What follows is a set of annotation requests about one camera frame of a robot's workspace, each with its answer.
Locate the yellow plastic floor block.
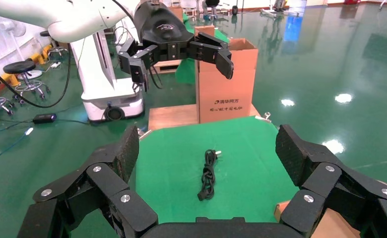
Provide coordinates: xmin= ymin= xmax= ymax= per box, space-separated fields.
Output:
xmin=27 ymin=44 xmax=54 ymax=65
xmin=1 ymin=72 xmax=20 ymax=88

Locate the white standing fan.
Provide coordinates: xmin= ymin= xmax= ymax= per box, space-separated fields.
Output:
xmin=0 ymin=20 xmax=44 ymax=80

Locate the black looping left arm cable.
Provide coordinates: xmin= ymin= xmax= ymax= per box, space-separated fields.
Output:
xmin=0 ymin=43 xmax=72 ymax=109

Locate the blue floor cable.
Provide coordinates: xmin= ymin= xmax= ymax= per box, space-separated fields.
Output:
xmin=0 ymin=127 xmax=35 ymax=170

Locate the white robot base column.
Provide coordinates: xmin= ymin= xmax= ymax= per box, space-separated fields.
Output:
xmin=70 ymin=18 xmax=145 ymax=123

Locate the tall printed cardboard box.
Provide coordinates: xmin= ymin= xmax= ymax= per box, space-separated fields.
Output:
xmin=194 ymin=25 xmax=259 ymax=124

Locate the low wooden crate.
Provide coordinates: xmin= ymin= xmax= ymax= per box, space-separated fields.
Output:
xmin=152 ymin=59 xmax=183 ymax=74

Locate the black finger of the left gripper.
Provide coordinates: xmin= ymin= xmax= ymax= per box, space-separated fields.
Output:
xmin=117 ymin=38 xmax=158 ymax=93
xmin=187 ymin=32 xmax=234 ymax=80

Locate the small plain cardboard box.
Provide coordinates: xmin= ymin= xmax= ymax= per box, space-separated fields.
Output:
xmin=167 ymin=5 xmax=184 ymax=22

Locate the black power cable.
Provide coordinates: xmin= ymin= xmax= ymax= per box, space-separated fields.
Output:
xmin=197 ymin=149 xmax=222 ymax=202

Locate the flat open cardboard box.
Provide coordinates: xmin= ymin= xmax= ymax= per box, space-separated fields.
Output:
xmin=274 ymin=200 xmax=362 ymax=238

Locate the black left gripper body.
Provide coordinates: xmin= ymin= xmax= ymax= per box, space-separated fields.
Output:
xmin=132 ymin=1 xmax=196 ymax=63

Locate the silver metal table clamp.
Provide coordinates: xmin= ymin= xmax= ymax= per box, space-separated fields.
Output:
xmin=136 ymin=127 xmax=152 ymax=140
xmin=255 ymin=112 xmax=272 ymax=123

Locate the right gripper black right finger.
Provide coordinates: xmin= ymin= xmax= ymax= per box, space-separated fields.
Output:
xmin=275 ymin=124 xmax=387 ymax=238

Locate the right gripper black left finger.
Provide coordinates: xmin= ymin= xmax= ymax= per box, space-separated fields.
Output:
xmin=17 ymin=124 xmax=159 ymax=238

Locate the black power adapter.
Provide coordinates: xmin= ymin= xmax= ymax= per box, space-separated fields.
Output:
xmin=32 ymin=113 xmax=58 ymax=125

